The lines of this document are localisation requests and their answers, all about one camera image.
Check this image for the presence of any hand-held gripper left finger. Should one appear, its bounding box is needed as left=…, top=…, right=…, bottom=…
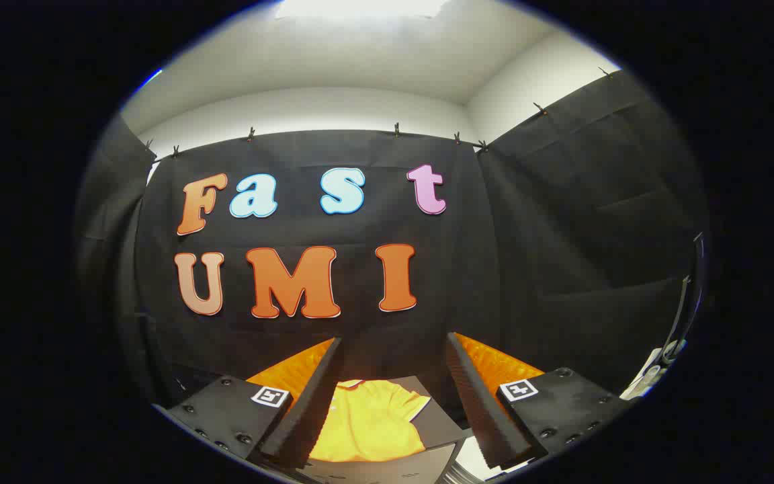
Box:
left=159, top=336, right=344, bottom=471

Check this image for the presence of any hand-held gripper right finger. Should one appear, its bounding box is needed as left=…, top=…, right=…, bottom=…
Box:
left=446, top=331, right=630, bottom=471

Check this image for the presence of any yellow polo shirt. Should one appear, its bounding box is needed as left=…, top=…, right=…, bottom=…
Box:
left=310, top=378, right=431, bottom=463

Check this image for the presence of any grey flat cabinet top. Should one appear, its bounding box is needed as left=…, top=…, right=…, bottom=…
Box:
left=293, top=375, right=472, bottom=484

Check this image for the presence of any white panel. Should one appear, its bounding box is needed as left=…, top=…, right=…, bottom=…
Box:
left=453, top=436, right=497, bottom=482

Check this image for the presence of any white device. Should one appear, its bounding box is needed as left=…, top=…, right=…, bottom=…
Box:
left=621, top=339, right=687, bottom=401

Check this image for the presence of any row of black cloth clips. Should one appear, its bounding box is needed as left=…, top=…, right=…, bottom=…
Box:
left=144, top=66, right=621, bottom=159

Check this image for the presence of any ceiling light panel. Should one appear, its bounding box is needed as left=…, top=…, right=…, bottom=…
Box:
left=276, top=0, right=452, bottom=19

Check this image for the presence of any black curved metal frame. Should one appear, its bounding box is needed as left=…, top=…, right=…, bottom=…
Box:
left=659, top=232, right=707, bottom=367

